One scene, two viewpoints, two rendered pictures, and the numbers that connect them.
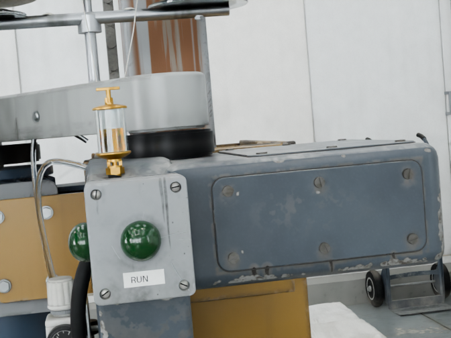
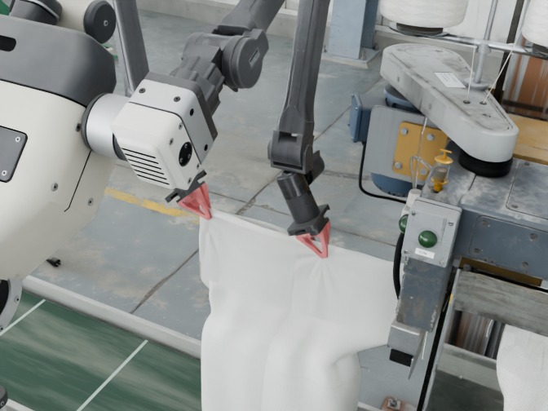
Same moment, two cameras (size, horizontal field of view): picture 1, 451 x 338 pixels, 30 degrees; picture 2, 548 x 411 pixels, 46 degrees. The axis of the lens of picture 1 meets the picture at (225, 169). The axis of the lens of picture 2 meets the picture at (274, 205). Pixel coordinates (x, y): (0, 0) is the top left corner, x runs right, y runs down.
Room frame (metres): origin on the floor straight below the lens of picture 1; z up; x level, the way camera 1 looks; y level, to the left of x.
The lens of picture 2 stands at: (-0.27, -0.18, 1.83)
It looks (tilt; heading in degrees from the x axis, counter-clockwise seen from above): 30 degrees down; 31
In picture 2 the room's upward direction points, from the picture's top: 4 degrees clockwise
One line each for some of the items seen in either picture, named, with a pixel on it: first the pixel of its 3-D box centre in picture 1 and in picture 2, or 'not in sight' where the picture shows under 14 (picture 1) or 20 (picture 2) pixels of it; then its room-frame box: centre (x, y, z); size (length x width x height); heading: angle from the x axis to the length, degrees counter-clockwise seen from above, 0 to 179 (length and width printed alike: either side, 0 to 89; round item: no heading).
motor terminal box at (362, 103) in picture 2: not in sight; (367, 122); (1.06, 0.39, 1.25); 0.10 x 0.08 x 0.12; 33
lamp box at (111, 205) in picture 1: (139, 237); (430, 232); (0.63, 0.07, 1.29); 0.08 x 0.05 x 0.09; 98
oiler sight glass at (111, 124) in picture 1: (111, 130); (441, 170); (0.69, 0.09, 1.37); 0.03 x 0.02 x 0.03; 98
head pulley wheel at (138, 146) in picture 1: (168, 144); (485, 160); (0.82, 0.05, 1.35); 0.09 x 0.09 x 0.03
